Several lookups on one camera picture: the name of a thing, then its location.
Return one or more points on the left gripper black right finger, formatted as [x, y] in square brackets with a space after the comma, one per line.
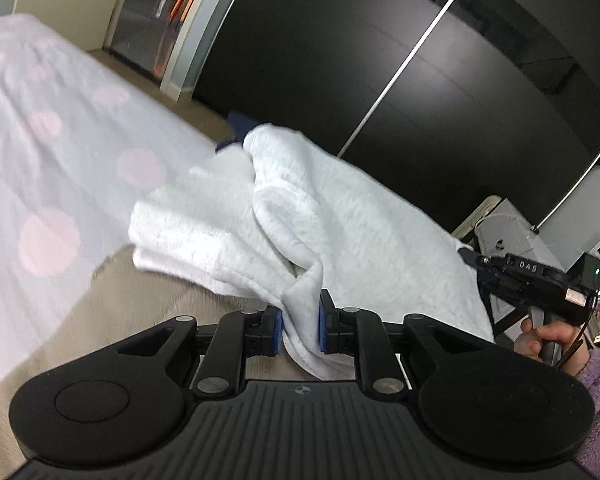
[483, 404]

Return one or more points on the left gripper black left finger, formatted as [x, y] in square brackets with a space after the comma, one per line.
[131, 397]

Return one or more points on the white sweatshirt with navy collar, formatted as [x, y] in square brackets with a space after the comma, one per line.
[277, 219]

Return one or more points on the black sliding wardrobe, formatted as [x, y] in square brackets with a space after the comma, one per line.
[445, 102]

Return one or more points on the pink dotted bed sheet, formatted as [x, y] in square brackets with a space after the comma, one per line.
[79, 146]

